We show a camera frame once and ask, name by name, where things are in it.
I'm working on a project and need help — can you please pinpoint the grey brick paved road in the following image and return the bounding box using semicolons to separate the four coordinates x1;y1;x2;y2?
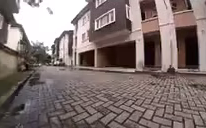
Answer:
0;65;206;128

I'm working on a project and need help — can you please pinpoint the beige boundary wall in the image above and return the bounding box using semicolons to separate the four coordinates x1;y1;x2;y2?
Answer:
0;41;20;81

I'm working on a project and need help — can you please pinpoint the group of trees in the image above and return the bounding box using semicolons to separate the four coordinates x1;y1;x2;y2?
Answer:
19;39;54;71

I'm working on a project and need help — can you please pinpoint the grass strip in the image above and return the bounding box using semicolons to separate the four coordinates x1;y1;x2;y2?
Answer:
0;69;34;111

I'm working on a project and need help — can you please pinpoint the building behind wall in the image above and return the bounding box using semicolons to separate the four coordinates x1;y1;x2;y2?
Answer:
0;0;32;54

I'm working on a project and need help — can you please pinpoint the brown and pink building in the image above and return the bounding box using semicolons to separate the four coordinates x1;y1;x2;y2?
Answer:
70;0;206;74

